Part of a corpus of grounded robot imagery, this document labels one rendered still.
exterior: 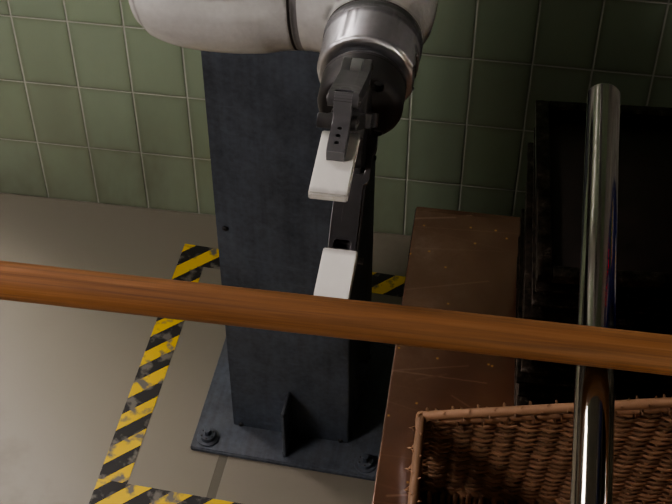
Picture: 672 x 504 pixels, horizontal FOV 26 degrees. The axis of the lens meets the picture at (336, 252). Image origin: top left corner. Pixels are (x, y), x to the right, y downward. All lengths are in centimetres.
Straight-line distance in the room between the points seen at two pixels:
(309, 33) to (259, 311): 35
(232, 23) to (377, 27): 15
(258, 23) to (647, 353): 50
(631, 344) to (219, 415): 150
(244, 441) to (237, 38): 121
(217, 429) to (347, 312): 142
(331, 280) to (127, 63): 144
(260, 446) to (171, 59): 69
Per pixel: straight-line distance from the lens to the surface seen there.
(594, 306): 115
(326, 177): 110
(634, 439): 163
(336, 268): 122
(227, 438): 248
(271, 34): 137
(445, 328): 108
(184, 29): 138
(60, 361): 263
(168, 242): 279
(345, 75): 118
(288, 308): 109
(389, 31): 128
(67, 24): 259
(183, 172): 276
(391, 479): 175
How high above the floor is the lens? 204
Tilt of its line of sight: 48 degrees down
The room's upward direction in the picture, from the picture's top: straight up
